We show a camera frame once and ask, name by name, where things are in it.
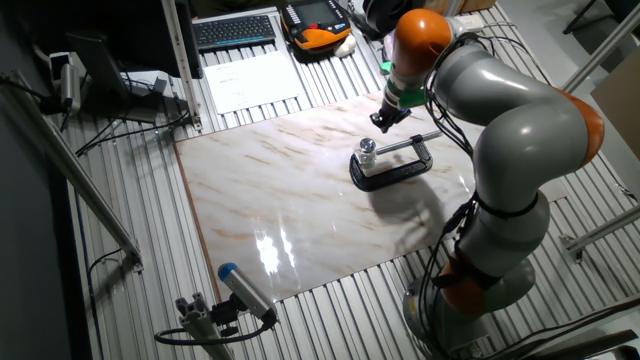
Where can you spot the white power strip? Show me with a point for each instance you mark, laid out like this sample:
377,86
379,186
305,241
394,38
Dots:
470,21

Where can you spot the orange and black teach pendant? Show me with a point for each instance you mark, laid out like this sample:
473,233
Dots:
320,37

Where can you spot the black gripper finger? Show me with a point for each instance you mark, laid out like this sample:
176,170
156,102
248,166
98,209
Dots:
377,119
387,126

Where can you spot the white printed paper sheet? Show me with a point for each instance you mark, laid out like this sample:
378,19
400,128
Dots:
250,82

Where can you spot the small white rounded object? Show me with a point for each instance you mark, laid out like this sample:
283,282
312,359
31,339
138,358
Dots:
346,46

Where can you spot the silver camera on bracket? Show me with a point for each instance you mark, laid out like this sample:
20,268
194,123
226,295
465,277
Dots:
70,85

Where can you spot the slanted aluminium frame beam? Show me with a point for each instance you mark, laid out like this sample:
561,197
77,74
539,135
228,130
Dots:
600,50

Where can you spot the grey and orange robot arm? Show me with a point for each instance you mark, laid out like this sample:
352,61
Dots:
525,130

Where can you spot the black monitor stand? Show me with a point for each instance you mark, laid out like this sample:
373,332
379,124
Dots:
97,65

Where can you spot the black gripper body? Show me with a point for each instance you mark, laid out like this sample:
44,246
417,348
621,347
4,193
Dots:
392,112

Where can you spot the black C-clamp with steel screw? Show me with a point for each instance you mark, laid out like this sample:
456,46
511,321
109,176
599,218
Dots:
395,176

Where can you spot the marble pattern board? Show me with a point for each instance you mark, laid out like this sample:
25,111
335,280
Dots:
275,200

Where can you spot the short aluminium profile post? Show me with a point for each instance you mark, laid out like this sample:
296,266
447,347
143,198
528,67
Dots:
200,325

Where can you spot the silver camera with blue end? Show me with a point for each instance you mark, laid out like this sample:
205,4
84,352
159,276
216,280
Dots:
245,290

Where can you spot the large black round object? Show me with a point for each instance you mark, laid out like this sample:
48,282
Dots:
380,12

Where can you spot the brown cardboard box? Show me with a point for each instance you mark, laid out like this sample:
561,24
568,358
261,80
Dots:
477,4

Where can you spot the silver upright post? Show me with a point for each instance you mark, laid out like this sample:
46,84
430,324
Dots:
454,6

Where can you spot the small green object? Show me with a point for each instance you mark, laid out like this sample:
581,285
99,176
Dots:
385,66

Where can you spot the silver metal jar lid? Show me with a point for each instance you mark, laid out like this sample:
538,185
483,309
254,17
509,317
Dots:
367,145

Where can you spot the black computer keyboard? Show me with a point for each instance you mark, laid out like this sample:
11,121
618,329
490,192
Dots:
232,32

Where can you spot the aluminium upright frame post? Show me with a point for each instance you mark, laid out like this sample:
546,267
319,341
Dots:
180,60

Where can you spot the grey desktop device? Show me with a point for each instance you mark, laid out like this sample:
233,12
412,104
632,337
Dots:
147,87

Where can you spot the aluminium beam with bracket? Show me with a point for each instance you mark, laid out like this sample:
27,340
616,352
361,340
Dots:
605,230

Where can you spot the brown cardboard panel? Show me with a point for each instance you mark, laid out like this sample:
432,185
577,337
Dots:
622,110

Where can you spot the black camera ball mount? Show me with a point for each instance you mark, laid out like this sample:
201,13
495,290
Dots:
225,315

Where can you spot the long slanted aluminium beam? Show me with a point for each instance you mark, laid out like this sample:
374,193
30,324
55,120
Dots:
75,170

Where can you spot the black computer monitor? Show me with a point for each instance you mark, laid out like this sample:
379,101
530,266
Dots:
145,35

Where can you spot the small clear glass jar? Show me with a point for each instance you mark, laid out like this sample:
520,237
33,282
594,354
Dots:
366,162

